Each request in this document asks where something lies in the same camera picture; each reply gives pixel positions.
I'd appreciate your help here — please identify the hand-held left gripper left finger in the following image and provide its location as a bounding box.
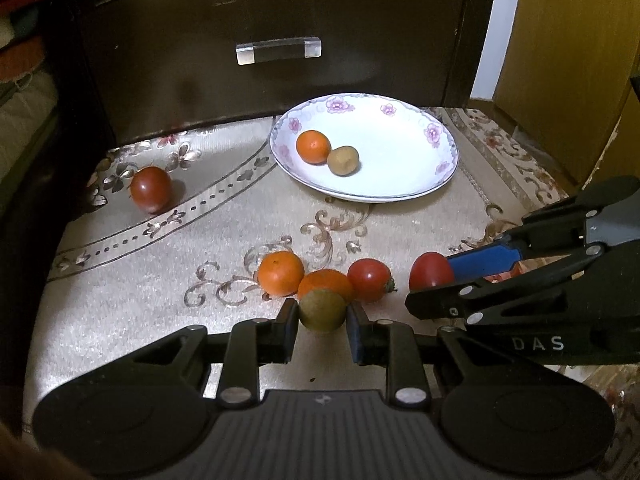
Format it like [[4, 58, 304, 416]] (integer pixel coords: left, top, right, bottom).
[[120, 299, 301, 407]]

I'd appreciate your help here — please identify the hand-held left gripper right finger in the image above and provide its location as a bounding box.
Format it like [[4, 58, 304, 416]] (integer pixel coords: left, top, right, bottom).
[[346, 304, 531, 407]]

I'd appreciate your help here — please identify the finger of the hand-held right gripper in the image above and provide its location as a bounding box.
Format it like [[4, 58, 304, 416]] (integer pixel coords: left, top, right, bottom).
[[446, 176, 640, 274], [404, 247, 610, 324]]

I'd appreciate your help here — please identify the brown kiwi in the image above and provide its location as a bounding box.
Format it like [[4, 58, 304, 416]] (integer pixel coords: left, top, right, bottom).
[[298, 289, 349, 332], [327, 145, 360, 177]]

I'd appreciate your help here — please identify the small red tomato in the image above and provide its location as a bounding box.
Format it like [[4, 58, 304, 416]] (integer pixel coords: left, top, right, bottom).
[[347, 258, 398, 303], [409, 252, 456, 291]]

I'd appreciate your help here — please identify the small orange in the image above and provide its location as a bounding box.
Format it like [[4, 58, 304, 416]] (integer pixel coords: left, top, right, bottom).
[[257, 251, 305, 297], [296, 130, 332, 165], [298, 269, 356, 303]]

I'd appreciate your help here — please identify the white floral plate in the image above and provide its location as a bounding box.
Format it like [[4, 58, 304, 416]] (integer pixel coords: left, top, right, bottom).
[[270, 92, 459, 204]]

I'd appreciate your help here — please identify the large dark red tomato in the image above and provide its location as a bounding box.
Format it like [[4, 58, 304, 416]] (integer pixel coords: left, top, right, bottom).
[[130, 166, 174, 214]]

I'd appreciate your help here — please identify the beige floral cloth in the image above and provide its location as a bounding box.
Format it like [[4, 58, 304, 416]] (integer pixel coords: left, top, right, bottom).
[[22, 105, 640, 441]]

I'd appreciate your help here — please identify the yellow wooden cabinet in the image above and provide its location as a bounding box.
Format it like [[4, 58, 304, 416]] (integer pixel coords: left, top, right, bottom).
[[492, 0, 640, 186]]

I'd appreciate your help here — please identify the dark wooden nightstand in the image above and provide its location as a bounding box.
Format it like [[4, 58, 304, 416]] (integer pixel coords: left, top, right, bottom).
[[42, 0, 501, 146]]

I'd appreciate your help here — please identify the stack of folded clothes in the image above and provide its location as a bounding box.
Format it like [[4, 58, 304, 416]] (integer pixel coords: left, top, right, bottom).
[[0, 5, 48, 86]]

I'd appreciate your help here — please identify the clear drawer handle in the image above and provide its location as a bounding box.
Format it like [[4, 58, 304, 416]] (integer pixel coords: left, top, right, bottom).
[[236, 36, 322, 66]]

